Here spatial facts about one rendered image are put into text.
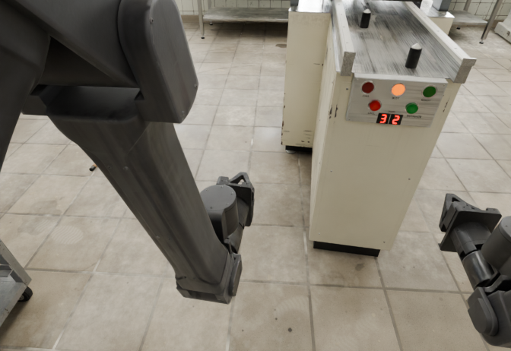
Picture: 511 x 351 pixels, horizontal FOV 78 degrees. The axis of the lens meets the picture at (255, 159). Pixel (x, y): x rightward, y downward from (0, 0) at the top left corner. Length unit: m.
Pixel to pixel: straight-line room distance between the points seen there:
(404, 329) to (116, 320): 1.06
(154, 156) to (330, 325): 1.17
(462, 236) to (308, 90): 1.26
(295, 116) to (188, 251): 1.53
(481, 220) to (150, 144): 0.55
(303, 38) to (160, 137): 1.44
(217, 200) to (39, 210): 1.56
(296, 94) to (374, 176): 0.76
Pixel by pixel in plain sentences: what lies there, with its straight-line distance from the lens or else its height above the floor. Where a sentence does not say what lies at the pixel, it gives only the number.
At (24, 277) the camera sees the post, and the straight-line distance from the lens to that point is 1.47.
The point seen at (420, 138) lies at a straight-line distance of 1.10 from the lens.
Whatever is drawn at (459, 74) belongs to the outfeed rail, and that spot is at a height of 0.86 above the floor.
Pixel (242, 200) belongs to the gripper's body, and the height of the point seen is 0.78.
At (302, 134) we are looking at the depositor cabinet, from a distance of 1.87.
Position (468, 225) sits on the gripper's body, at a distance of 0.63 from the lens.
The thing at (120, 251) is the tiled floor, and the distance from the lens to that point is 1.59.
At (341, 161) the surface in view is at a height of 0.53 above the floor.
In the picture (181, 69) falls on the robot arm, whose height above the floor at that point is 1.12.
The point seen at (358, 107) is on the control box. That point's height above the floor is 0.75.
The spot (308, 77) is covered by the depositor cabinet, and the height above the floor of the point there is 0.53.
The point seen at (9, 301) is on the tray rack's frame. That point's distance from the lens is 1.44.
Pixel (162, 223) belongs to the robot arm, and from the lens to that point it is 0.29.
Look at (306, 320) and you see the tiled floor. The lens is 1.32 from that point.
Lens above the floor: 1.19
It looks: 38 degrees down
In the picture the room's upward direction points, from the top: straight up
